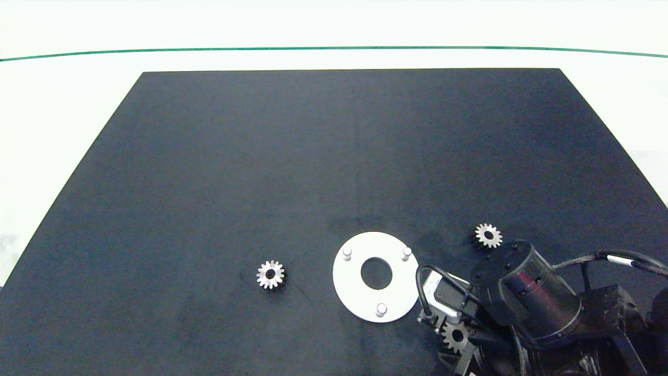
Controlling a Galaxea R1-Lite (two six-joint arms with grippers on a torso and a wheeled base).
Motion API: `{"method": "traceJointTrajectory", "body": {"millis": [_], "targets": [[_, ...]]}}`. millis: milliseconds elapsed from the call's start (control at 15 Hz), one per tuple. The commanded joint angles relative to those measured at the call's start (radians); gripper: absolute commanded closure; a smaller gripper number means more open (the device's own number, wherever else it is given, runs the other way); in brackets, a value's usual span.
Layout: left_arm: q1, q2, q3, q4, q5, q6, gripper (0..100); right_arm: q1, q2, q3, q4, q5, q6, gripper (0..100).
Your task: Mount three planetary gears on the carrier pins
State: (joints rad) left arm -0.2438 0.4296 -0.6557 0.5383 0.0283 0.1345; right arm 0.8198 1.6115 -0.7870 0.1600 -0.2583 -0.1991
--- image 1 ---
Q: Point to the small steel planetary gear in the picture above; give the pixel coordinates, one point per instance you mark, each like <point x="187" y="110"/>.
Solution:
<point x="450" y="339"/>
<point x="496" y="238"/>
<point x="277" y="277"/>

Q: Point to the round white pin plate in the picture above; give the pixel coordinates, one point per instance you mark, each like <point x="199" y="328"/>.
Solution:
<point x="349" y="284"/>

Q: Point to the dark rectangular mat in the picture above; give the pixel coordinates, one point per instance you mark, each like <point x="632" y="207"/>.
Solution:
<point x="209" y="183"/>

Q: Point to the boxy shiny wrist camera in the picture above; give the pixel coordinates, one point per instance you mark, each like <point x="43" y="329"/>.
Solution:
<point x="443" y="295"/>

